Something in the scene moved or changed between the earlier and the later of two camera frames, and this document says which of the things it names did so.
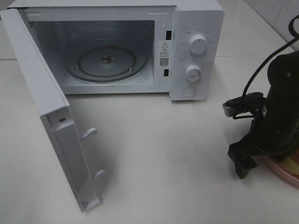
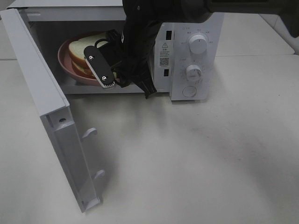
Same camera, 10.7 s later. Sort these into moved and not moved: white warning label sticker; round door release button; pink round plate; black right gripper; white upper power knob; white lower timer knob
Moved: black right gripper; pink round plate
Not moved: white upper power knob; white warning label sticker; round door release button; white lower timer knob
